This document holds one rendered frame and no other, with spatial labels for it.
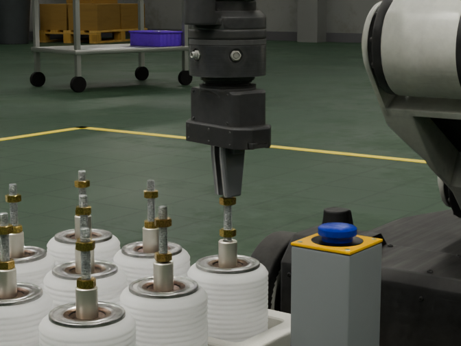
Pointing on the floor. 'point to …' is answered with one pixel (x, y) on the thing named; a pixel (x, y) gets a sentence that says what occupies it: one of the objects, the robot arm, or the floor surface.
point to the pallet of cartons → (89, 20)
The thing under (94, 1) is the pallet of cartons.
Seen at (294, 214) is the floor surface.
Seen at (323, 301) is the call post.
